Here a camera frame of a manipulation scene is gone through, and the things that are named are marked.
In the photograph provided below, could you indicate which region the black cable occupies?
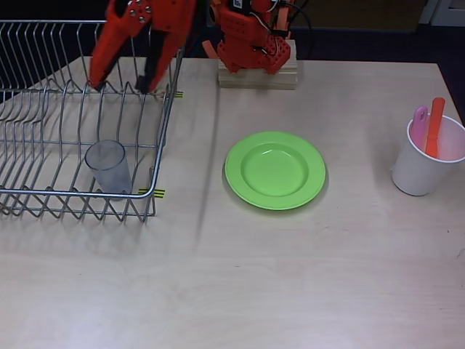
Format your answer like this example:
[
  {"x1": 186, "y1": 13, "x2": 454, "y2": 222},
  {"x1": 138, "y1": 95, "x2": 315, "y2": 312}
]
[{"x1": 288, "y1": 0, "x2": 313, "y2": 61}]

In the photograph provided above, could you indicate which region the grey translucent plastic cup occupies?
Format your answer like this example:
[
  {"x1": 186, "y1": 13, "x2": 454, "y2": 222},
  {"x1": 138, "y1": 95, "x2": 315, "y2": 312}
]
[{"x1": 84, "y1": 140, "x2": 134, "y2": 201}]

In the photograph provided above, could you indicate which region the orange plastic knife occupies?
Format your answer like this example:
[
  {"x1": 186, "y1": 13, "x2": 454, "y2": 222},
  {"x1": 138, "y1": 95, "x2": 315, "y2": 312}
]
[{"x1": 424, "y1": 97, "x2": 446, "y2": 159}]

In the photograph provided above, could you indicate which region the white paper cup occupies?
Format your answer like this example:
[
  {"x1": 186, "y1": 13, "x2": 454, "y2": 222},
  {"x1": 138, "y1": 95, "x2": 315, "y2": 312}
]
[{"x1": 391, "y1": 113, "x2": 465, "y2": 197}]

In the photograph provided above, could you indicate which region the orange clamp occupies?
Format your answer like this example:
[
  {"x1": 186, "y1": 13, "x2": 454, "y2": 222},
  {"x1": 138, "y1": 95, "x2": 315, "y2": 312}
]
[{"x1": 201, "y1": 0, "x2": 220, "y2": 59}]

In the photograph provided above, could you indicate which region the brown partition board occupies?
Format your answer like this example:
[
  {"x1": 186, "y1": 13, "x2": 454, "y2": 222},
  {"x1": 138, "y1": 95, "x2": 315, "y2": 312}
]
[{"x1": 290, "y1": 0, "x2": 426, "y2": 34}]

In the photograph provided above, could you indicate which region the green plastic plate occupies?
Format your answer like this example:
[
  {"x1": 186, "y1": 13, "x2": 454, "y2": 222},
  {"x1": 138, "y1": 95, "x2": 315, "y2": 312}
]
[{"x1": 224, "y1": 130, "x2": 327, "y2": 211}]

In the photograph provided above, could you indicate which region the wooden block base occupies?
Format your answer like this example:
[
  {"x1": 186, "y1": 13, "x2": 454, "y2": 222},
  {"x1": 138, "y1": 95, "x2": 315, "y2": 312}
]
[{"x1": 217, "y1": 39, "x2": 299, "y2": 91}]

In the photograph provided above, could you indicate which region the pink plastic fork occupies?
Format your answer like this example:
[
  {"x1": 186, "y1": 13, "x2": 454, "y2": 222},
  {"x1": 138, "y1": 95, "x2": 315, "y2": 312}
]
[{"x1": 412, "y1": 105, "x2": 429, "y2": 153}]

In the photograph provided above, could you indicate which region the metal wire dish rack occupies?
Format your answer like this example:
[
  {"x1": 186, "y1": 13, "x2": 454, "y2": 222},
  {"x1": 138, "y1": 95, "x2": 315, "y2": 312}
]
[{"x1": 0, "y1": 20, "x2": 191, "y2": 223}]

